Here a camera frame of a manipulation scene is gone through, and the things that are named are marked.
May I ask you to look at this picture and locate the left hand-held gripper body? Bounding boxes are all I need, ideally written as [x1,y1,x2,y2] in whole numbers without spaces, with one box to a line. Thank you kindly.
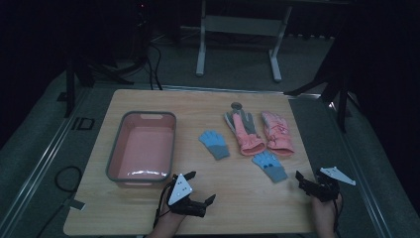
[167,173,208,218]

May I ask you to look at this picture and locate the person's left hand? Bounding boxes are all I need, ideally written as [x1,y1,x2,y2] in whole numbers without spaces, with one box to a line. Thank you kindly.
[155,200,187,232]

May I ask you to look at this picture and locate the black looped floor cable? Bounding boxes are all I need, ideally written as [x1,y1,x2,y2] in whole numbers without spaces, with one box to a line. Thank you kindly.
[35,165,83,238]

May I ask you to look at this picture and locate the person's right hand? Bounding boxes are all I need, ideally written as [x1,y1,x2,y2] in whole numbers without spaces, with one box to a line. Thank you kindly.
[310,193,344,232]

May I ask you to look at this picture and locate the right hand-held gripper black cable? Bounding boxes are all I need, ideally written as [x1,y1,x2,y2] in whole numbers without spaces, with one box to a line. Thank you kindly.
[331,192,345,232]

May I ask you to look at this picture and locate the left hand-held gripper black cable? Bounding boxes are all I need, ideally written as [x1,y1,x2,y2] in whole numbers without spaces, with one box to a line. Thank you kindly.
[153,177,176,229]

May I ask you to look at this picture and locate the plain blue and grey glove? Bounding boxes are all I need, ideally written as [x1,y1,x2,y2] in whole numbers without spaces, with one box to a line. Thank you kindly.
[198,129,231,161]

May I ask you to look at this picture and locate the pink padded glove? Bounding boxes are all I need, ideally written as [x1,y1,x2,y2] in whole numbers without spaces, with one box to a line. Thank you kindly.
[261,110,295,158]

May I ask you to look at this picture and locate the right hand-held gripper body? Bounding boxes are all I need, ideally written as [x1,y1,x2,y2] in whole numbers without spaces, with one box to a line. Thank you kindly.
[310,166,357,203]

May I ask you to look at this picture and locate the grey tape piece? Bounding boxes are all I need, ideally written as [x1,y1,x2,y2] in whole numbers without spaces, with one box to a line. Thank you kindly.
[68,198,87,211]

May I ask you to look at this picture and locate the black metal stand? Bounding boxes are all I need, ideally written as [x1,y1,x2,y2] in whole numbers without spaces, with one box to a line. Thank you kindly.
[55,49,135,119]
[284,33,357,134]

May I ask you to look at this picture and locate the pink glove with grey palm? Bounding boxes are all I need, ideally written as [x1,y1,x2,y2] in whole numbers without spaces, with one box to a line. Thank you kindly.
[223,108,267,157]

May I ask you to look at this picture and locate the blue grey glove with dots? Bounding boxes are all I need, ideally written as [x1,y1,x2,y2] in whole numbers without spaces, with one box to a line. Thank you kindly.
[252,150,289,183]

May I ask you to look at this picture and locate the black cables on floor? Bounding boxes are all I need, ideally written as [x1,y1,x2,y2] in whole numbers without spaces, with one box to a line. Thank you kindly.
[144,42,163,91]

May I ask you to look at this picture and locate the hand-held gripper black cable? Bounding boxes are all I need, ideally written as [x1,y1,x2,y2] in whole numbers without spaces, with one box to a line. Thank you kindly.
[153,177,176,229]
[331,192,345,232]

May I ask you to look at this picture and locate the pink basin with grey rim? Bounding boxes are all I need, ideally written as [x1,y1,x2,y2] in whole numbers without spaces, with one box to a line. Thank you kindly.
[105,110,177,188]

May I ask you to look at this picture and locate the metal floor rail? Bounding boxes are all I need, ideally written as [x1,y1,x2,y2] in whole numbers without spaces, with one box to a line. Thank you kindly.
[328,98,394,238]
[160,84,322,99]
[0,88,91,238]

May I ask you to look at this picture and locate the white metal table frame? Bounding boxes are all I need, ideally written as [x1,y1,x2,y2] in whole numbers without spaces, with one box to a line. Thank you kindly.
[195,0,293,83]

